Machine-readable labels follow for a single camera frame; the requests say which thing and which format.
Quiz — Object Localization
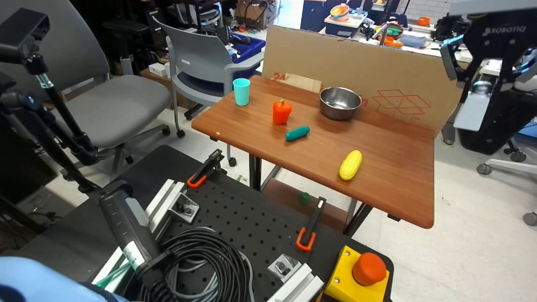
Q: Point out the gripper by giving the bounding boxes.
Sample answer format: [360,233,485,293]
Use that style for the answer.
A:
[439,8,537,91]

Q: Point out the steel pot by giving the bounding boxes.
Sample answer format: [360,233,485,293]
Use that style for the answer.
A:
[319,87,362,121]

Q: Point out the teal shaker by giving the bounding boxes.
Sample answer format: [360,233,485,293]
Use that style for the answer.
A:
[286,125,311,142]

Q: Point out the cluttered white table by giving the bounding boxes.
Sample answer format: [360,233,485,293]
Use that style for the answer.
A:
[319,8,504,76]

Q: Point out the large cardboard sheet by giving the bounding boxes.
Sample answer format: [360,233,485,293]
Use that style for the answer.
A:
[261,25,464,137]

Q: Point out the stack of colourful bowls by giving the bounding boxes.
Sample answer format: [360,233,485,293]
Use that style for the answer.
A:
[329,3,351,21]

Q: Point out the yellow toy corn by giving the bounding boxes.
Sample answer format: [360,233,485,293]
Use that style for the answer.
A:
[339,150,363,181]

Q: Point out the small cardboard box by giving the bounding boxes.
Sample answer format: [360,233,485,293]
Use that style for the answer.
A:
[273,72,323,94]

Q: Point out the orange toy pepper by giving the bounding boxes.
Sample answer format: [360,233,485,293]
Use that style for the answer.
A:
[272,99,292,125]

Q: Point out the blue plastic crate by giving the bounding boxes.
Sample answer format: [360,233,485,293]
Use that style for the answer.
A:
[230,35,267,64]

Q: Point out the brown cardboard box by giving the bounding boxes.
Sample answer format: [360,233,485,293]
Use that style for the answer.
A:
[234,0,275,31]

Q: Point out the black and orange clamp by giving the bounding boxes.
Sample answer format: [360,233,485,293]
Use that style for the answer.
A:
[295,196,327,252]
[186,148,227,189]

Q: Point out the teal plastic cup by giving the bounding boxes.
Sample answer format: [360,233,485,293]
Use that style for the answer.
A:
[233,78,251,106]

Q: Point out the yellow emergency stop button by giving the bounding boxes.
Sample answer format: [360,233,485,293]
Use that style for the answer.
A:
[323,245,391,302]

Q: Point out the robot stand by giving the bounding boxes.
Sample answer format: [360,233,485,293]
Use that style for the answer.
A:
[4,145,395,302]

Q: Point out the grey plastic chair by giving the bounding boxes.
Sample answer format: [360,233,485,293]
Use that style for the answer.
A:
[152,16,266,167]

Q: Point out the small white box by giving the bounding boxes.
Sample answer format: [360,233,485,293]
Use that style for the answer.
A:
[148,62,169,78]

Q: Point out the grey fabric office chair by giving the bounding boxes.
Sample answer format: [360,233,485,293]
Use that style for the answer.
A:
[0,0,173,182]

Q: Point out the aluminium rail bracket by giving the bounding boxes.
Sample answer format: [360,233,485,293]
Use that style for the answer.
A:
[144,178,200,242]
[266,253,325,302]

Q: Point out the coil of grey cable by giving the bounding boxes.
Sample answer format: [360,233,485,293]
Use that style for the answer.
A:
[136,226,255,302]

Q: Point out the camera on tripod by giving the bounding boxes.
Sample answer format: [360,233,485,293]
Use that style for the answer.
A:
[0,8,103,194]

